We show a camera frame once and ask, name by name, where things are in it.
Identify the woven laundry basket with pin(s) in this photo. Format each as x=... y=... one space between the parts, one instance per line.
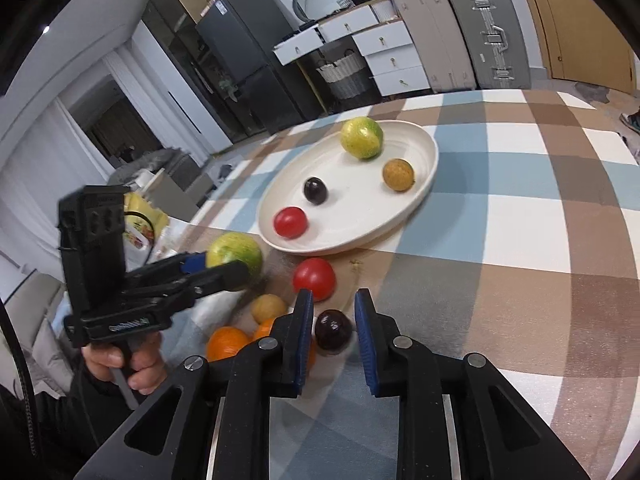
x=345 y=77

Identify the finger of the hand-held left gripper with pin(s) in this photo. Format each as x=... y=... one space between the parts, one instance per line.
x=225 y=275
x=195 y=260

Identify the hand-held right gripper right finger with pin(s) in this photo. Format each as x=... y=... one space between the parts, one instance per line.
x=364 y=350

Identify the large yellow fruit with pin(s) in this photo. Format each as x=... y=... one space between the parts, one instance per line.
x=360 y=139

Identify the row of sneakers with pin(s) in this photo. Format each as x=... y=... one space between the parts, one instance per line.
x=631 y=122

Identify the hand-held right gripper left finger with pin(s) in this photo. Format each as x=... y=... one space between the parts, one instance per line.
x=305 y=350

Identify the green citrus fruit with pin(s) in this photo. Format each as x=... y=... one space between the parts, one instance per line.
x=232 y=249

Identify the person's left hand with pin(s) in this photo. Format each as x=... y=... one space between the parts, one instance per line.
x=150 y=365

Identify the silver suitcase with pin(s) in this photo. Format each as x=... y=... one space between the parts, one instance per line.
x=490 y=35

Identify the cream round plate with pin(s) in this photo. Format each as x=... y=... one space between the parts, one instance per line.
x=350 y=205

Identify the person's left forearm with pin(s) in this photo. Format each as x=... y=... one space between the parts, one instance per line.
x=75 y=420

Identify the white drawer dresser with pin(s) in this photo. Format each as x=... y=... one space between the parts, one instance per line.
x=390 y=55

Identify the beige suitcase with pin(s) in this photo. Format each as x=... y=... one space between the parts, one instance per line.
x=430 y=35

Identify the black refrigerator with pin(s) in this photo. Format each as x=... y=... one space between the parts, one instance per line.
x=245 y=60

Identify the dark purple plum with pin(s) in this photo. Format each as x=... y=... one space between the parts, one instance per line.
x=332 y=329
x=315 y=190

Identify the white wardrobe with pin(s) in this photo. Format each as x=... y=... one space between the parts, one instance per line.
x=170 y=90

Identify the grey slipper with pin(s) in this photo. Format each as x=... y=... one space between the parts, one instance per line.
x=225 y=170

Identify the orange mandarin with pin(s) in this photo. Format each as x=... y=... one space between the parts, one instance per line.
x=227 y=344
x=262 y=331

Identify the grey door mat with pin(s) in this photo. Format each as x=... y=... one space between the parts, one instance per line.
x=592 y=92

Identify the dark glass cabinet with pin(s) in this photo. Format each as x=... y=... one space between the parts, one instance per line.
x=175 y=30

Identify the red tomato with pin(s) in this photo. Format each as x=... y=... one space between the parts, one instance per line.
x=290 y=222
x=314 y=277

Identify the yellow bag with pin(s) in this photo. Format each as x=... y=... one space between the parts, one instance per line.
x=145 y=220

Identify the brown round fruit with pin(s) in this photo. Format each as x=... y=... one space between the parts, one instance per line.
x=398 y=175
x=267 y=308

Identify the wooden door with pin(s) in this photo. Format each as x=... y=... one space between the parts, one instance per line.
x=575 y=20

